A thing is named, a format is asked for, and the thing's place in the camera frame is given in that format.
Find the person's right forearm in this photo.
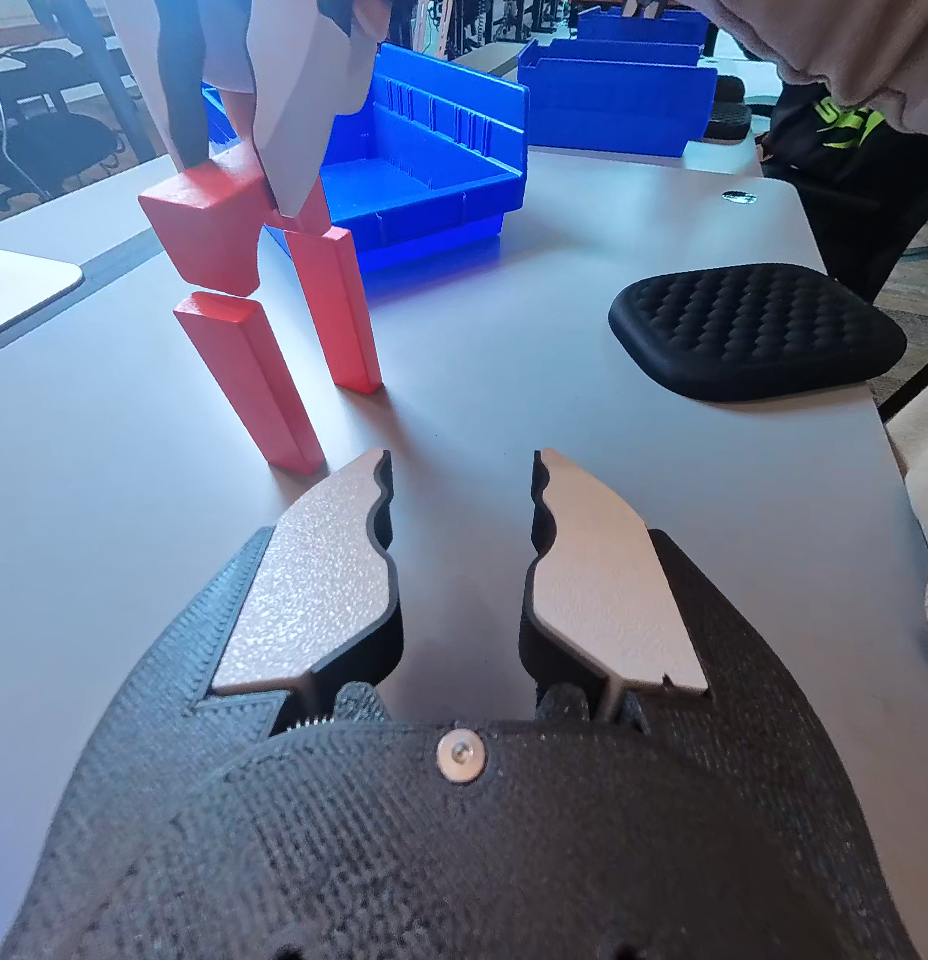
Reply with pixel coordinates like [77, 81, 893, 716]
[692, 0, 928, 136]

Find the white document stand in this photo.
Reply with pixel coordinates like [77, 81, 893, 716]
[0, 246, 86, 340]

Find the red wooden plank block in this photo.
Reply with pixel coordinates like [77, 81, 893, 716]
[284, 225, 384, 396]
[173, 291, 327, 476]

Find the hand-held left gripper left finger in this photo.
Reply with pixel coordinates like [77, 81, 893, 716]
[211, 448, 405, 732]

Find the blue plastic bin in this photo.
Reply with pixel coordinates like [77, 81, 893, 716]
[576, 7, 711, 46]
[201, 42, 531, 273]
[518, 37, 718, 159]

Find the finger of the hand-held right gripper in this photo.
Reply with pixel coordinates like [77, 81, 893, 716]
[246, 0, 378, 220]
[104, 0, 213, 177]

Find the red wooden arch block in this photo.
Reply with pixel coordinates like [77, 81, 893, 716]
[137, 141, 333, 297]

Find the black office chair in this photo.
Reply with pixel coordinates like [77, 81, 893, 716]
[0, 45, 127, 204]

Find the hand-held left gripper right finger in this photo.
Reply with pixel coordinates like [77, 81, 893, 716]
[520, 447, 711, 723]

